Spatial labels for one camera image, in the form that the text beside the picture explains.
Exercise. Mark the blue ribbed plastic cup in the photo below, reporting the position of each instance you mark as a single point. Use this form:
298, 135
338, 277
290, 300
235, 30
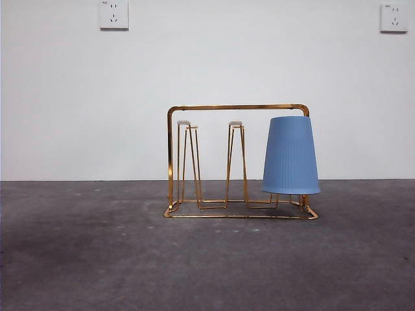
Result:
291, 155

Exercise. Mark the white wall socket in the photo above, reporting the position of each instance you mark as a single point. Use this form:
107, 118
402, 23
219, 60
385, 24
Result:
393, 18
114, 16

